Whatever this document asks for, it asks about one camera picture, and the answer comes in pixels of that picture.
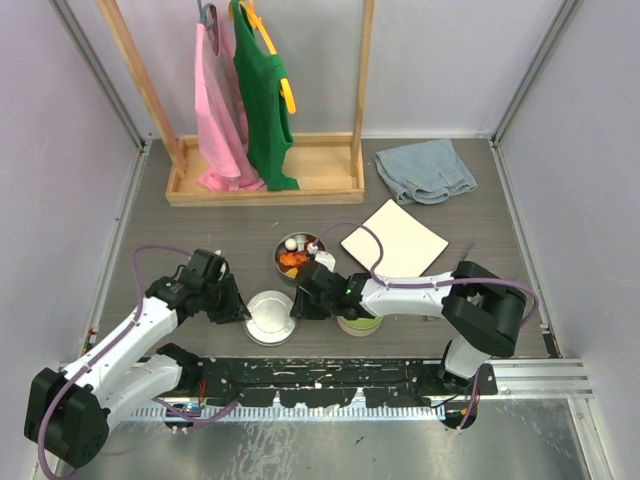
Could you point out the grey clothes hanger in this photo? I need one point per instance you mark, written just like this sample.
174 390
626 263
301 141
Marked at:
208 17

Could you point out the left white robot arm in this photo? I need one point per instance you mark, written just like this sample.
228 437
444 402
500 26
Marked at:
71 412

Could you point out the yellow food piece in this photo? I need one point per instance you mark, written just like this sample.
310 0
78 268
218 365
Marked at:
292 273

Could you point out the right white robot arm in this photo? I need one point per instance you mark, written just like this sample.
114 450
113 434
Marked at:
484 310

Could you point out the green shirt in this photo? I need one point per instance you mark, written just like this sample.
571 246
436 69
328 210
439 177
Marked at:
269 134

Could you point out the white square plate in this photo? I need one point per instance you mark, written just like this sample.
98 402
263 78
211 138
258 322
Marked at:
409 247

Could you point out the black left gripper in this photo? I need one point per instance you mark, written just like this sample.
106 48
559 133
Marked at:
235 308

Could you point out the large round steel tin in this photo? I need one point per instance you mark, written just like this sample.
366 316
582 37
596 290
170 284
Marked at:
304 240

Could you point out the wooden clothes rack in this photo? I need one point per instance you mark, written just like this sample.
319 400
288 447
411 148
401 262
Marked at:
328 166

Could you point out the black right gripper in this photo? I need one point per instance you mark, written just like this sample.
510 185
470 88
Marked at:
302 310

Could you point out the white cable duct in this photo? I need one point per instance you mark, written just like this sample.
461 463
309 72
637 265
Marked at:
356 411

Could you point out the folded blue towel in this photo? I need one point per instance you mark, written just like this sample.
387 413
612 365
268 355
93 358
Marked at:
425 173

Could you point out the orange food piece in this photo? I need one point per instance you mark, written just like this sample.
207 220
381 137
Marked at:
289 260

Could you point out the pink shirt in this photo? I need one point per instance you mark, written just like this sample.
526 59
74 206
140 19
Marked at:
220 114

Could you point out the yellow clothes hanger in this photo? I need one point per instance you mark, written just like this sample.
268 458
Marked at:
252 37

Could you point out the small steel bowl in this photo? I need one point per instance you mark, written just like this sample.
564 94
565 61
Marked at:
357 333

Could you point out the green round lid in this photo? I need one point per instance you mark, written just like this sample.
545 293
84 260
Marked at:
362 323

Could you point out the round steel lid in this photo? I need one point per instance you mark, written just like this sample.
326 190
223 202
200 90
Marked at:
270 323

